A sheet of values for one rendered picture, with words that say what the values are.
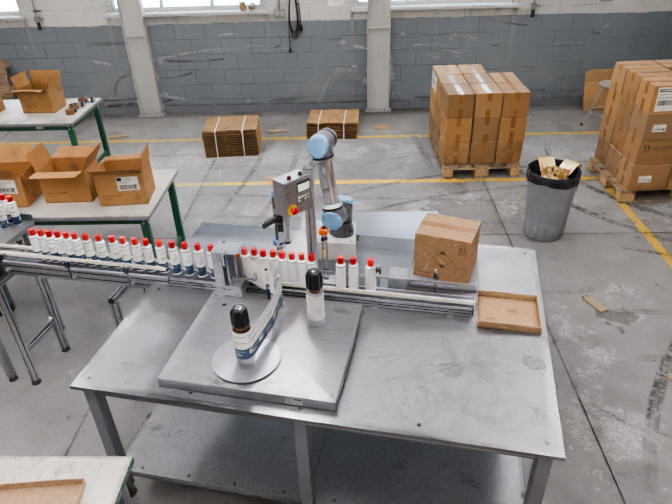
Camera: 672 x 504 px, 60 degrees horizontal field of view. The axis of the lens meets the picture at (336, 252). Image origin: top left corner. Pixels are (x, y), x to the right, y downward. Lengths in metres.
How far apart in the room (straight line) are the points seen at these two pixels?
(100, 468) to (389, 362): 1.27
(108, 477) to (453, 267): 1.89
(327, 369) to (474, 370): 0.66
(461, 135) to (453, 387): 3.96
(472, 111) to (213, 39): 3.81
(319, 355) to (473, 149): 4.03
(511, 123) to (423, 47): 2.37
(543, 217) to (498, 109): 1.45
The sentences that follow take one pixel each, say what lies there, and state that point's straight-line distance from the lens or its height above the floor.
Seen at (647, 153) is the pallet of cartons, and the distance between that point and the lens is 6.08.
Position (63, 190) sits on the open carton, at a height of 0.88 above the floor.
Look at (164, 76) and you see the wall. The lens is 8.65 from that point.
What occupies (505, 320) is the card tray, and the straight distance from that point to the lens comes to 3.00.
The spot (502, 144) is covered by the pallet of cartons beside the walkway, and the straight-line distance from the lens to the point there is 6.34.
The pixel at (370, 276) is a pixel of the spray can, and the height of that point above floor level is 1.00.
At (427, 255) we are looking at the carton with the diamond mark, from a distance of 3.13.
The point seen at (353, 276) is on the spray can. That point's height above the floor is 0.98.
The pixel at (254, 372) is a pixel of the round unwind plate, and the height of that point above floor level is 0.89.
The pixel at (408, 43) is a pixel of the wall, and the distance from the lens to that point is 8.19.
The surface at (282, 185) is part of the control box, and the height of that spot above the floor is 1.47.
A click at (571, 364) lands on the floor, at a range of 4.13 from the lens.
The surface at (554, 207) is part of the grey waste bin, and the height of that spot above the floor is 0.35.
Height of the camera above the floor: 2.68
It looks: 32 degrees down
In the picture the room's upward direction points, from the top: 2 degrees counter-clockwise
